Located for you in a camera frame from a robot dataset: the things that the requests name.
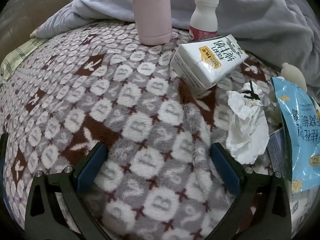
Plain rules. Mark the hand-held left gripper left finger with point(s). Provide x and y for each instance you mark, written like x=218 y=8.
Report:
x=91 y=165

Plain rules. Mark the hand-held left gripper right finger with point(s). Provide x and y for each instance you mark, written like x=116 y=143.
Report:
x=226 y=170

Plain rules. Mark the white tissue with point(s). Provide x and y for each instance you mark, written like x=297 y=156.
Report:
x=245 y=135

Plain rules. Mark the pale blue medicine box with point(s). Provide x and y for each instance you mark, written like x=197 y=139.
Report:
x=276 y=147

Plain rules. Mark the white milk carton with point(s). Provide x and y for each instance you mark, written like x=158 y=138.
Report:
x=197 y=65

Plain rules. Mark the grey maroon printed blanket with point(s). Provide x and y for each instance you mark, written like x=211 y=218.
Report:
x=137 y=105

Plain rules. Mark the light blue snack packet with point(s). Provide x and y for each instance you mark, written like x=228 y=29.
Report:
x=300 y=142

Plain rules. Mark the cream soft object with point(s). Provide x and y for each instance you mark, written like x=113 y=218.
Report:
x=292 y=73

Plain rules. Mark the green plaid sheet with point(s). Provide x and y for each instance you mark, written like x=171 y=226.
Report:
x=20 y=52

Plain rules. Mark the white bottle red label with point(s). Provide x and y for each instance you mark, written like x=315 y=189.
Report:
x=203 y=17

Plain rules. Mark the lavender duvet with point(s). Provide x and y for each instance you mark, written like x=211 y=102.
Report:
x=250 y=17

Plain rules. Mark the pink bottle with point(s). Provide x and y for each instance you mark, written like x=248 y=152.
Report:
x=152 y=17

